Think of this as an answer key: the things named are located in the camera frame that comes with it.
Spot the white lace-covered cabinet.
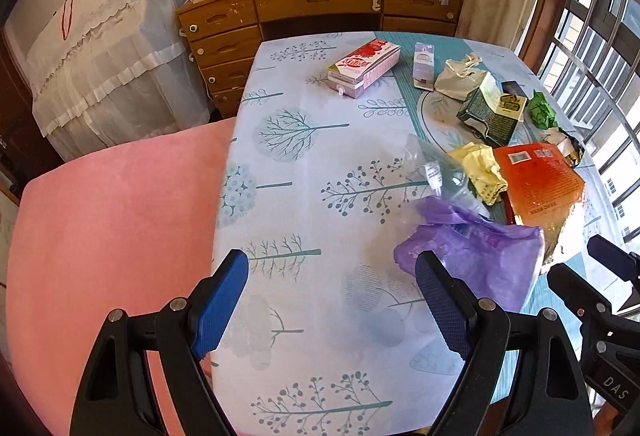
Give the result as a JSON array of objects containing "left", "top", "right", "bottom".
[{"left": 26, "top": 0, "right": 209, "bottom": 161}]

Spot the pink strawberry box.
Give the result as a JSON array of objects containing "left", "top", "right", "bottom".
[{"left": 326, "top": 39, "right": 400, "bottom": 100}]

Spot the purple plastic bag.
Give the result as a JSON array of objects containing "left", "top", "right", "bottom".
[{"left": 394, "top": 196, "right": 544, "bottom": 312}]

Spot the wooden desk with drawers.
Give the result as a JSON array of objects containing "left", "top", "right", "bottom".
[{"left": 177, "top": 0, "right": 463, "bottom": 120}]

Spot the pink bed blanket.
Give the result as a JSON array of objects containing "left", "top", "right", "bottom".
[{"left": 6, "top": 119, "right": 234, "bottom": 435}]

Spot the clear plastic wrapper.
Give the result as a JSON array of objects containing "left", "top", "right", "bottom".
[{"left": 404, "top": 135, "right": 482, "bottom": 209}]

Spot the orange red snack packet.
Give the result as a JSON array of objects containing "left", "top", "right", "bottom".
[{"left": 494, "top": 141, "right": 586, "bottom": 228}]

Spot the tree-print tablecloth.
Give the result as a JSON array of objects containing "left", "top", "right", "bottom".
[{"left": 213, "top": 32, "right": 474, "bottom": 435}]

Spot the white black yellow bag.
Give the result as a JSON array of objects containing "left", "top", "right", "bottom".
[{"left": 542, "top": 127, "right": 585, "bottom": 169}]

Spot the dark green patterned bag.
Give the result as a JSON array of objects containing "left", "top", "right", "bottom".
[{"left": 457, "top": 72, "right": 528, "bottom": 147}]

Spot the purple white carton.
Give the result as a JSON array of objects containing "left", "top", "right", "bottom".
[{"left": 412, "top": 42, "right": 435, "bottom": 91}]

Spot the yellow paper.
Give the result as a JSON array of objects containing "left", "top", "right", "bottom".
[{"left": 448, "top": 143, "right": 508, "bottom": 205}]

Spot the black small box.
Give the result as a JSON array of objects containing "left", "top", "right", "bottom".
[{"left": 501, "top": 81, "right": 526, "bottom": 98}]

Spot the green paper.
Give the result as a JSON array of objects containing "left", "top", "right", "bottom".
[{"left": 526, "top": 91, "right": 558, "bottom": 130}]

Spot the window metal grille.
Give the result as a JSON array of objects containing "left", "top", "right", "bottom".
[{"left": 539, "top": 0, "right": 639, "bottom": 243}]

